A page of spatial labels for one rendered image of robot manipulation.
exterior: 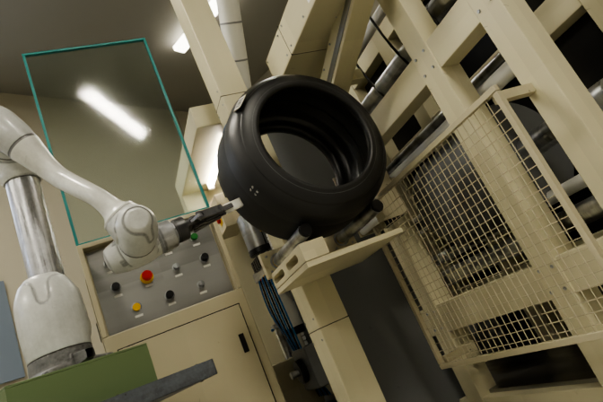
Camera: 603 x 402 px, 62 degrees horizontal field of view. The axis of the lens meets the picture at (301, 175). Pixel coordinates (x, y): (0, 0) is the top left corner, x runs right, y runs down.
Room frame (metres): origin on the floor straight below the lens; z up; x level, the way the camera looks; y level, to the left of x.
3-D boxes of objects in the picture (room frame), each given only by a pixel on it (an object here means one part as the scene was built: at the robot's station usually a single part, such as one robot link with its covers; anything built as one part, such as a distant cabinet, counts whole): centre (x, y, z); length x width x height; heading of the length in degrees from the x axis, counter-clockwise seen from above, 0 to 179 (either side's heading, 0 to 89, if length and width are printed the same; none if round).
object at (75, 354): (1.25, 0.73, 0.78); 0.22 x 0.18 x 0.06; 60
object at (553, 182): (1.70, -0.39, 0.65); 0.90 x 0.02 x 0.70; 26
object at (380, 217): (2.13, -0.23, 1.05); 0.20 x 0.15 x 0.30; 26
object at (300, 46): (1.78, -0.31, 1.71); 0.61 x 0.25 x 0.15; 26
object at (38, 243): (1.46, 0.84, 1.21); 0.22 x 0.16 x 0.77; 26
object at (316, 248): (1.70, 0.14, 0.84); 0.36 x 0.09 x 0.06; 26
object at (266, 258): (1.92, 0.09, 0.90); 0.40 x 0.03 x 0.10; 116
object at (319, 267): (1.76, 0.01, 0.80); 0.37 x 0.36 x 0.02; 116
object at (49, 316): (1.27, 0.75, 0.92); 0.18 x 0.16 x 0.22; 26
